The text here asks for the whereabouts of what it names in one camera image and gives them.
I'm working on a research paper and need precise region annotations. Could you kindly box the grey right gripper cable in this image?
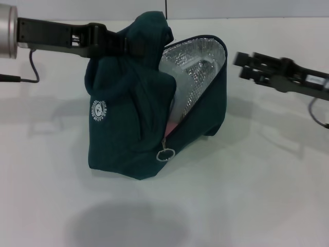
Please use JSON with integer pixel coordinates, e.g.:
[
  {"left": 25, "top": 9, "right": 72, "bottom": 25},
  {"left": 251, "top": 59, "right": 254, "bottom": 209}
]
[{"left": 308, "top": 96, "right": 329, "bottom": 129}]

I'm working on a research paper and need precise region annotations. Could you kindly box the grey left gripper cable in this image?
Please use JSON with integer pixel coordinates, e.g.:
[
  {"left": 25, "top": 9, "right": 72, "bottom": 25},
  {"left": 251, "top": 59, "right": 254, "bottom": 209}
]
[{"left": 0, "top": 48, "right": 40, "bottom": 83}]

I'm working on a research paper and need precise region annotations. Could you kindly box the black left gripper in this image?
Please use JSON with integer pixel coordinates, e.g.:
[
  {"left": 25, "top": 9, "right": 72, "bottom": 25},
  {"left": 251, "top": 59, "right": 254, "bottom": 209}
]
[{"left": 16, "top": 16, "right": 147, "bottom": 60}]

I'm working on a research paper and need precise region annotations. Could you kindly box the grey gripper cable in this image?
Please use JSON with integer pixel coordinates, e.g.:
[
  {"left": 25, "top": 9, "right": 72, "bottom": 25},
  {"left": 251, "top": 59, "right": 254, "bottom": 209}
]
[
  {"left": 0, "top": 48, "right": 40, "bottom": 83},
  {"left": 308, "top": 96, "right": 329, "bottom": 129}
]

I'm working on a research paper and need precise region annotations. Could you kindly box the dark teal insulated lunch bag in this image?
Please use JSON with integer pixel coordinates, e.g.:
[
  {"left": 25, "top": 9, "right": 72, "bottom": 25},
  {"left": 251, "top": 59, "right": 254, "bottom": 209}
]
[{"left": 84, "top": 10, "right": 229, "bottom": 181}]

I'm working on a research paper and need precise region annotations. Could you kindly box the clear plastic food container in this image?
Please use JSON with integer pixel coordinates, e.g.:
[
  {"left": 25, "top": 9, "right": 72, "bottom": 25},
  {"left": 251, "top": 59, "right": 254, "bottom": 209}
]
[{"left": 158, "top": 58, "right": 222, "bottom": 124}]

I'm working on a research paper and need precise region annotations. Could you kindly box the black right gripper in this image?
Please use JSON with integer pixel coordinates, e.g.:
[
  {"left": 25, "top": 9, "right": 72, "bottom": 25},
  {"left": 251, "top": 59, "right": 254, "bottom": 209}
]
[{"left": 233, "top": 51, "right": 329, "bottom": 101}]

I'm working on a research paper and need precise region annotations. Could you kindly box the pink toy peach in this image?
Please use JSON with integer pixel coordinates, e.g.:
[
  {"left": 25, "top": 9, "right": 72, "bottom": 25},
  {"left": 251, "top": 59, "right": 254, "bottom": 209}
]
[{"left": 164, "top": 121, "right": 181, "bottom": 137}]

